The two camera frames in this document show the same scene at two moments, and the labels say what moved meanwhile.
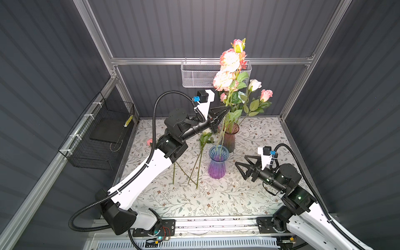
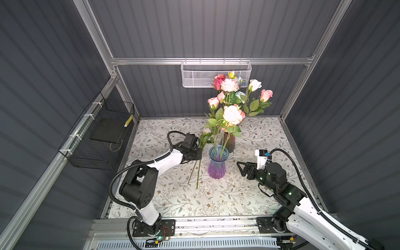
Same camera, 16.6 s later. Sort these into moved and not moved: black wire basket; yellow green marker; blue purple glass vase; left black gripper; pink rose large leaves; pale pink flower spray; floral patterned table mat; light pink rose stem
Moved: pink rose large leaves; pale pink flower spray; left black gripper
Not moved: black wire basket; yellow green marker; light pink rose stem; blue purple glass vase; floral patterned table mat
